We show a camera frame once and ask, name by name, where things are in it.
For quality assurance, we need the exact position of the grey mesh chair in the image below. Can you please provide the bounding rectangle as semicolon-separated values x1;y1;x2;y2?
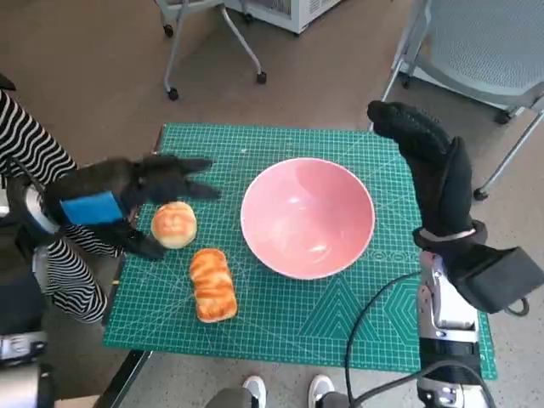
380;0;544;201

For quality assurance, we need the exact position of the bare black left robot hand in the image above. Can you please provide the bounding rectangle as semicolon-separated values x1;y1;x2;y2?
44;155;222;260

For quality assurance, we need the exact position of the white cabinet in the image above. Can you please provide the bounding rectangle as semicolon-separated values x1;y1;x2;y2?
223;0;343;35

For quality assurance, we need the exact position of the grey chair frame with casters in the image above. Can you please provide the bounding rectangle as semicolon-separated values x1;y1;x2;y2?
156;0;269;102

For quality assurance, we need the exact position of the white shoe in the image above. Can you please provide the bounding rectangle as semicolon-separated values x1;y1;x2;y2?
241;374;268;408
308;373;337;403

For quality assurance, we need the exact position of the orange striped toy bread loaf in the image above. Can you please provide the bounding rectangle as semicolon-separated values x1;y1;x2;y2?
189;248;238;324

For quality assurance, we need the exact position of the pink bowl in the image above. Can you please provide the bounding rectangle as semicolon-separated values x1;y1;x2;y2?
240;156;376;281

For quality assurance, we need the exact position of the dark grey leg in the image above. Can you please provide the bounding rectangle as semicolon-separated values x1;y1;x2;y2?
316;390;362;408
207;388;264;408

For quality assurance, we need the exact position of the green cutting mat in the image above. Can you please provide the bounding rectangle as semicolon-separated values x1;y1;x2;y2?
101;122;498;381

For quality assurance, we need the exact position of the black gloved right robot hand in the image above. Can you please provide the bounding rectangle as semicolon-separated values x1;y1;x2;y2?
366;100;475;239

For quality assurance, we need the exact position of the person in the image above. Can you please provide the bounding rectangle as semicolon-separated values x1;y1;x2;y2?
0;74;107;326

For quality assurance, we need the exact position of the round toy bread bun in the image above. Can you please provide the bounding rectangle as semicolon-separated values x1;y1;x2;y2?
150;201;198;250

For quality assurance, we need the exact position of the short black cable loop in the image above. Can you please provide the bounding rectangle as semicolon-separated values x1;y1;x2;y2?
504;297;530;317

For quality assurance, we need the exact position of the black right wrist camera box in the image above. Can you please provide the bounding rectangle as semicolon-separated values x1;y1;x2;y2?
450;246;544;315

